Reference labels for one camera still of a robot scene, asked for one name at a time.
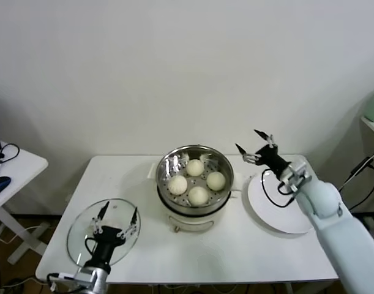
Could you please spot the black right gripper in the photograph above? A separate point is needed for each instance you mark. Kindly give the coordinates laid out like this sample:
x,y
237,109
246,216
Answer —
x,y
270,157

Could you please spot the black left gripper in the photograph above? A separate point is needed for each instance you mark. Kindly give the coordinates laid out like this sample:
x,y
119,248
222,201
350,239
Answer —
x,y
108,235

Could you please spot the white steamed baozi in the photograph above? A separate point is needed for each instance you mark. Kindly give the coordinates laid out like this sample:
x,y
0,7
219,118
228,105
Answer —
x,y
198,196
216,180
195,168
177,185

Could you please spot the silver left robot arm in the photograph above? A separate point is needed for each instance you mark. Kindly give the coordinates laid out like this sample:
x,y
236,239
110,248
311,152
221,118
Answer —
x,y
95,278

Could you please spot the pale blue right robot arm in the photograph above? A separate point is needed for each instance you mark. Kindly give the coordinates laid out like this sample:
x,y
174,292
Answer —
x,y
333,220

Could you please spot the stainless steel steamer basket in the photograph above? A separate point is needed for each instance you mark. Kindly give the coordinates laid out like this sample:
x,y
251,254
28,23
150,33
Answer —
x,y
168,165

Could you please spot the round glass pot lid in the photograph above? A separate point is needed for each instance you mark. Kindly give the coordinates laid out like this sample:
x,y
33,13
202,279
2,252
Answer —
x,y
79,242

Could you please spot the round white plate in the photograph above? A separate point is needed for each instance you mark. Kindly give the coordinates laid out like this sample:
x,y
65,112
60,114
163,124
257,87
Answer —
x,y
266,211

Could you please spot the white electric cooker base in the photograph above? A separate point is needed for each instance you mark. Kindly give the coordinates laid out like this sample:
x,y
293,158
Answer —
x,y
189,222

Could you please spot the white side table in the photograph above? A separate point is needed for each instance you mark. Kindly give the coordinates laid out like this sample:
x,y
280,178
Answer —
x,y
24,165

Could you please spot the blue computer mouse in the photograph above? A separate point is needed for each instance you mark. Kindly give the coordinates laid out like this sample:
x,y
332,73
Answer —
x,y
0,183

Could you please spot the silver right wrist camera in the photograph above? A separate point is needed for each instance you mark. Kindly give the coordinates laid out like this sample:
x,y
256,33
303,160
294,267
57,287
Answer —
x,y
297,176

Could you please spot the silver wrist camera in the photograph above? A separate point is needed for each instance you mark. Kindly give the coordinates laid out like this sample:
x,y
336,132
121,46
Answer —
x,y
297,176
62,278

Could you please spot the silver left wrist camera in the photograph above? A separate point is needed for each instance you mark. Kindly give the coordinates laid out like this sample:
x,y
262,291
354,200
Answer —
x,y
62,278

